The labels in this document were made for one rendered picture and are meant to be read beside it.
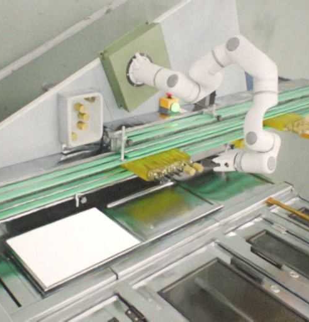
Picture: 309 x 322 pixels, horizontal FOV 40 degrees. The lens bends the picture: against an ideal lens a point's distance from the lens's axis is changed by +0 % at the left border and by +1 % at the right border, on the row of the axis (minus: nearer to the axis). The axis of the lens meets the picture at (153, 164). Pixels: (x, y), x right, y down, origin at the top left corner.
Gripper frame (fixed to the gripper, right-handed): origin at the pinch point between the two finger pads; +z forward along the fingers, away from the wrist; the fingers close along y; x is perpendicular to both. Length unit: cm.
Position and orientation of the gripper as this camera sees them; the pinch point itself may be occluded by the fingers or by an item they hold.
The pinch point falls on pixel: (209, 160)
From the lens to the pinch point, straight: 168.3
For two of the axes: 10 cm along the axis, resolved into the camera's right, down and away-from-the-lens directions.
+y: 7.5, -2.5, 6.1
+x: -1.7, -9.7, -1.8
